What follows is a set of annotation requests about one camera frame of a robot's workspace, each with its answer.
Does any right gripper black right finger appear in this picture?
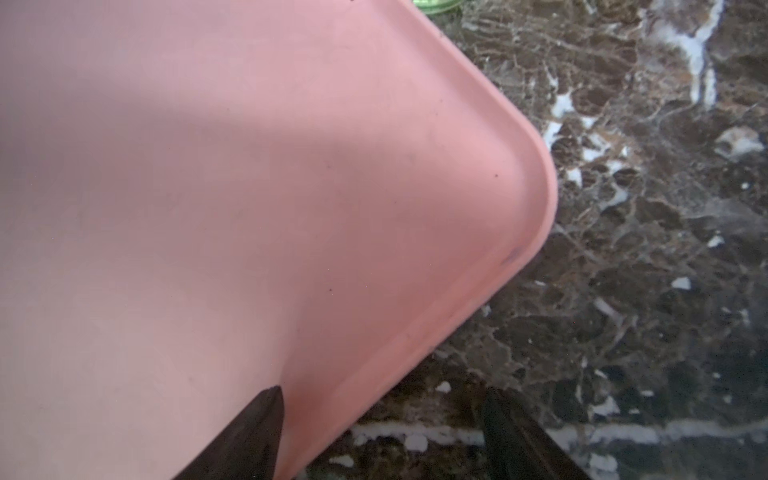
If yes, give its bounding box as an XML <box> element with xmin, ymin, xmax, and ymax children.
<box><xmin>482</xmin><ymin>388</ymin><xmax>589</xmax><ymax>480</ymax></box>

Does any short green tumbler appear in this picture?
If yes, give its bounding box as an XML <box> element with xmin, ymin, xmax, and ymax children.
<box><xmin>412</xmin><ymin>0</ymin><xmax>464</xmax><ymax>15</ymax></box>

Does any pink plastic tray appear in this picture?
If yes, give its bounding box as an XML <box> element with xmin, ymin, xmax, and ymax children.
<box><xmin>1</xmin><ymin>1</ymin><xmax>557</xmax><ymax>479</ymax></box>

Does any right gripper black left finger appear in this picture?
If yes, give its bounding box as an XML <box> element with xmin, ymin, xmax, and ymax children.
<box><xmin>175</xmin><ymin>385</ymin><xmax>285</xmax><ymax>480</ymax></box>

